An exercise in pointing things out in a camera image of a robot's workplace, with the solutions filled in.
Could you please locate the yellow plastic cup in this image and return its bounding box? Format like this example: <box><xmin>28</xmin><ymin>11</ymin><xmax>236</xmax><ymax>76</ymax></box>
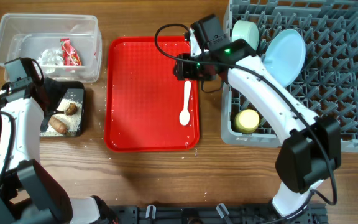
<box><xmin>234</xmin><ymin>109</ymin><xmax>260</xmax><ymax>134</ymax></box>

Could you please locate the light blue plate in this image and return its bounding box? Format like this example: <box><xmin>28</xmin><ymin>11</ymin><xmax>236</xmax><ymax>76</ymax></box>
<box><xmin>263</xmin><ymin>29</ymin><xmax>306</xmax><ymax>87</ymax></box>

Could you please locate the white tissue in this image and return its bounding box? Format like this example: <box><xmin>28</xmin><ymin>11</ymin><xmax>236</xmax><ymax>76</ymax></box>
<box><xmin>37</xmin><ymin>48</ymin><xmax>64</xmax><ymax>74</ymax></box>

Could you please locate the brown food scrap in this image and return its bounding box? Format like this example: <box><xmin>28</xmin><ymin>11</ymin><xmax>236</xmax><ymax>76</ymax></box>
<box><xmin>65</xmin><ymin>103</ymin><xmax>78</xmax><ymax>116</ymax></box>

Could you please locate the white plastic spoon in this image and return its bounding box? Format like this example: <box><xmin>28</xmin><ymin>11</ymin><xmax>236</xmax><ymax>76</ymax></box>
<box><xmin>179</xmin><ymin>80</ymin><xmax>191</xmax><ymax>126</ymax></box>

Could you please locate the clear plastic waste bin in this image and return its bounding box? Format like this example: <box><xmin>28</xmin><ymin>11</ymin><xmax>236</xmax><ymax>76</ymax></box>
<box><xmin>0</xmin><ymin>13</ymin><xmax>102</xmax><ymax>83</ymax></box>

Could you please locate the red serving tray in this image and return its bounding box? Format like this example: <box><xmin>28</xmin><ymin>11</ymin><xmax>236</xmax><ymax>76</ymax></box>
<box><xmin>104</xmin><ymin>36</ymin><xmax>200</xmax><ymax>152</ymax></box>

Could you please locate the red snack wrapper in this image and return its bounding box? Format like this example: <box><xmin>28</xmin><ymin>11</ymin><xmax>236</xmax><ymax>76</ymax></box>
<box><xmin>60</xmin><ymin>38</ymin><xmax>81</xmax><ymax>66</ymax></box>

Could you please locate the pile of white rice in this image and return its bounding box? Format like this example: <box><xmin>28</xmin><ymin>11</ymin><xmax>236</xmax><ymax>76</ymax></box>
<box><xmin>40</xmin><ymin>99</ymin><xmax>82</xmax><ymax>137</ymax></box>

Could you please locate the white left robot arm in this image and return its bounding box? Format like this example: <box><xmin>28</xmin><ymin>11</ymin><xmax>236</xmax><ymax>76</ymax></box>
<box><xmin>0</xmin><ymin>58</ymin><xmax>120</xmax><ymax>223</ymax></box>

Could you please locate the green bowl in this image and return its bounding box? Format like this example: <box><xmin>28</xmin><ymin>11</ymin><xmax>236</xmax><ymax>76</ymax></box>
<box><xmin>231</xmin><ymin>21</ymin><xmax>259</xmax><ymax>50</ymax></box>

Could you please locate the black plastic tray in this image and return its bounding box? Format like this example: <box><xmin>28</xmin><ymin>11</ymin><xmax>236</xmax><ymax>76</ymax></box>
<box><xmin>0</xmin><ymin>81</ymin><xmax>86</xmax><ymax>138</ymax></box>

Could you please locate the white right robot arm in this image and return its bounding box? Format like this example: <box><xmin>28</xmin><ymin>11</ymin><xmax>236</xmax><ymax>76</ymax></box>
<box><xmin>173</xmin><ymin>15</ymin><xmax>341</xmax><ymax>219</ymax></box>

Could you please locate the grey dishwasher rack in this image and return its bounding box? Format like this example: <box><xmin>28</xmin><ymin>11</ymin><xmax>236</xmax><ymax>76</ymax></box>
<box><xmin>223</xmin><ymin>0</ymin><xmax>358</xmax><ymax>152</ymax></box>

